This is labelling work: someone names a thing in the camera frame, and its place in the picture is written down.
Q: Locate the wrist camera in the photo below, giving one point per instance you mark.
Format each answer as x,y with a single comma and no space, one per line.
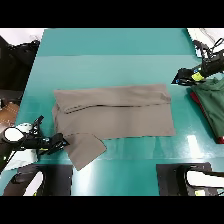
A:
201,50
37,122

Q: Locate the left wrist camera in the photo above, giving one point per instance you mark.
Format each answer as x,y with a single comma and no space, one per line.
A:
37,122

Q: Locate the dark green garment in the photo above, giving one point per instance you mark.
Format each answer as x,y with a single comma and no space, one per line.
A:
213,96

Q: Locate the grey-brown T-shirt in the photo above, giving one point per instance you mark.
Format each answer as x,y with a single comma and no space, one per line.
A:
120,113

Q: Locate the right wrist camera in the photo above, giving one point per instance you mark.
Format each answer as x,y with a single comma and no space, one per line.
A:
201,50

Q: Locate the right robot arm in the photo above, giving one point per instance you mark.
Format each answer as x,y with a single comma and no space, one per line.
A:
214,66

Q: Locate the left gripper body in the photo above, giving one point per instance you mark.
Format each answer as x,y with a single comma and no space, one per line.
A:
55,142

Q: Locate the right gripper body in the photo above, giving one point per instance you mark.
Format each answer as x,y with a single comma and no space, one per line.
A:
187,76

